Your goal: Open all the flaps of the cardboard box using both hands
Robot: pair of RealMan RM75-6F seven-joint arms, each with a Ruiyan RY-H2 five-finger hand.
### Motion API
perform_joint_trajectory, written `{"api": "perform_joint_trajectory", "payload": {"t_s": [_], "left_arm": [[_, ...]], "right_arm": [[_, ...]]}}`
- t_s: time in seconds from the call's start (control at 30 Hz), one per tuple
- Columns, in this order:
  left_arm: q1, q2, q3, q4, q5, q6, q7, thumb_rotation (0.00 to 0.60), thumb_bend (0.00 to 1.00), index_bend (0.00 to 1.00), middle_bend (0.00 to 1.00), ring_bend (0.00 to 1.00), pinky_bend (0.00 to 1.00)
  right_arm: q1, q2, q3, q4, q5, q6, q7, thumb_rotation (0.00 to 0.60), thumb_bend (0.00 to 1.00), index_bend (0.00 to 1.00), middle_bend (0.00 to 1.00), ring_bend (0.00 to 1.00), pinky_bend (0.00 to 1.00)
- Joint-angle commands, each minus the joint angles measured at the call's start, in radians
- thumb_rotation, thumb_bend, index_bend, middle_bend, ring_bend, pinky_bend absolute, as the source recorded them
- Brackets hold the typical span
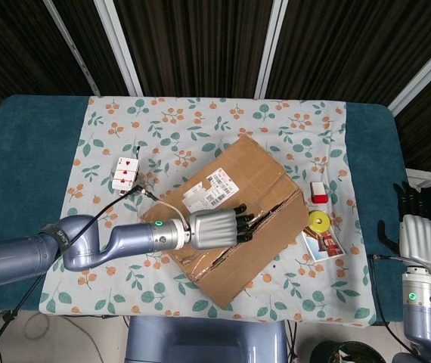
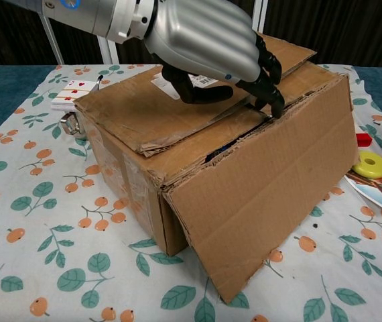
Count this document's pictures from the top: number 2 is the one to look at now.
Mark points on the white floral tablecloth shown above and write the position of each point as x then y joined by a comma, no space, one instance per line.
77,268

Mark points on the white metal frame post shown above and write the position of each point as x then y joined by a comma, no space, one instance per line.
260,15
54,40
108,52

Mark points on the small red block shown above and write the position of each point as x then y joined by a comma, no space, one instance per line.
364,141

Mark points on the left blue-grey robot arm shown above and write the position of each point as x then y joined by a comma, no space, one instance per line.
94,16

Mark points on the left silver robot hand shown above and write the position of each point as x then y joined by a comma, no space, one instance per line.
204,37

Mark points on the silver metal clip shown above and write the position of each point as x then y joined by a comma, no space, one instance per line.
70,125

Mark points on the brown cardboard box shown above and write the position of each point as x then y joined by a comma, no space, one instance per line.
261,184

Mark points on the banded playing card deck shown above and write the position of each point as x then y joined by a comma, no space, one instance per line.
67,97

